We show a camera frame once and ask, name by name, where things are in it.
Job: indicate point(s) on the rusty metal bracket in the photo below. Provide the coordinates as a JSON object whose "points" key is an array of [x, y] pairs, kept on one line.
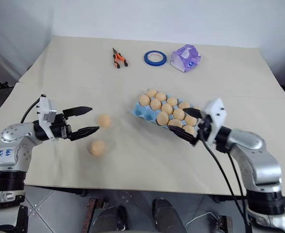
{"points": [[92, 213], [225, 223]]}

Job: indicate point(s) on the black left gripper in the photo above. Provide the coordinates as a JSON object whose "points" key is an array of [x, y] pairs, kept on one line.
{"points": [[60, 127]]}

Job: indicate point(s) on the blue tape roll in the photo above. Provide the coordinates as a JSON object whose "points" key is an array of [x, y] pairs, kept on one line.
{"points": [[147, 59]]}

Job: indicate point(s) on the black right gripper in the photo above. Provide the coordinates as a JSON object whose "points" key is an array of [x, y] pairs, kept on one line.
{"points": [[205, 128]]}

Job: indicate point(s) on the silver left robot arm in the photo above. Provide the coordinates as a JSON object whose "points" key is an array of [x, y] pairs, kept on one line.
{"points": [[16, 136]]}

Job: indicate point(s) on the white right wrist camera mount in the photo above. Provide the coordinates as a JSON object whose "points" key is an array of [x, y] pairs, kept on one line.
{"points": [[216, 114]]}

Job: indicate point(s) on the orange black pliers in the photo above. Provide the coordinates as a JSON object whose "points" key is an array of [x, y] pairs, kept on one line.
{"points": [[119, 58]]}

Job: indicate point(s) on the dark rounded shape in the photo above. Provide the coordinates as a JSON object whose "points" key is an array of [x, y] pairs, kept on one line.
{"points": [[165, 213], [113, 219]]}

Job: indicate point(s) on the tan egg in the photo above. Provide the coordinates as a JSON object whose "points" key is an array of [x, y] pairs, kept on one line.
{"points": [[162, 118], [104, 120], [144, 100], [184, 105], [175, 123], [172, 101], [155, 104], [190, 120], [97, 148], [161, 96], [151, 93], [167, 109], [189, 129], [178, 114]]}

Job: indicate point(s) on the purple tissue pack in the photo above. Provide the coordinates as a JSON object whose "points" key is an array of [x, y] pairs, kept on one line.
{"points": [[185, 58]]}

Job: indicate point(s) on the blue egg carton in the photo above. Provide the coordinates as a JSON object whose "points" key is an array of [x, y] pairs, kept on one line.
{"points": [[142, 112]]}

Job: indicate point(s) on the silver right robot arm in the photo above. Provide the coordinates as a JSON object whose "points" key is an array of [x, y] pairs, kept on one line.
{"points": [[258, 155]]}

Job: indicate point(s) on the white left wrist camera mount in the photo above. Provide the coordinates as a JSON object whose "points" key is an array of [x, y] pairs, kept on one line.
{"points": [[46, 109]]}

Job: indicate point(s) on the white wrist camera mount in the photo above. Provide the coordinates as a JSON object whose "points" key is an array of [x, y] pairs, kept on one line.
{"points": [[216, 114], [46, 109]]}

